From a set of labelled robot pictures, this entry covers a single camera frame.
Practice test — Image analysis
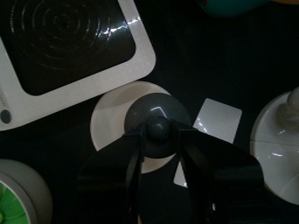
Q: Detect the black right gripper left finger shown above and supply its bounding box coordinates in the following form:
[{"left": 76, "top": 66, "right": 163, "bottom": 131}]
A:
[{"left": 76, "top": 124, "right": 149, "bottom": 224}]

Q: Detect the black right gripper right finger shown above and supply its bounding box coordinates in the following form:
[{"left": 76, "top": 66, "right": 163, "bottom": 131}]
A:
[{"left": 170, "top": 119, "right": 274, "bottom": 224}]

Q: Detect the white toy kettle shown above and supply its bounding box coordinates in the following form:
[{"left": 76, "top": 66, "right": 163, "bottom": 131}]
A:
[{"left": 249, "top": 86, "right": 299, "bottom": 206}]

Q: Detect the white card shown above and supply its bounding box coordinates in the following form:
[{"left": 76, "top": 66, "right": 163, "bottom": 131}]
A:
[{"left": 173, "top": 97, "right": 243, "bottom": 188}]

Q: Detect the grey bowl green inside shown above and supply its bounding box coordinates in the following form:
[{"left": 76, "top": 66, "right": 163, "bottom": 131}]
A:
[{"left": 0, "top": 158, "right": 54, "bottom": 224}]

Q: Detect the white toy stove black hob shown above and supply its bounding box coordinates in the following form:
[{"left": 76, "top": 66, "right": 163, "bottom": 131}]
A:
[{"left": 0, "top": 0, "right": 158, "bottom": 132}]

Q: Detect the teal cup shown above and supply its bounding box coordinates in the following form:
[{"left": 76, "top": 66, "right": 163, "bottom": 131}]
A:
[{"left": 195, "top": 0, "right": 274, "bottom": 18}]

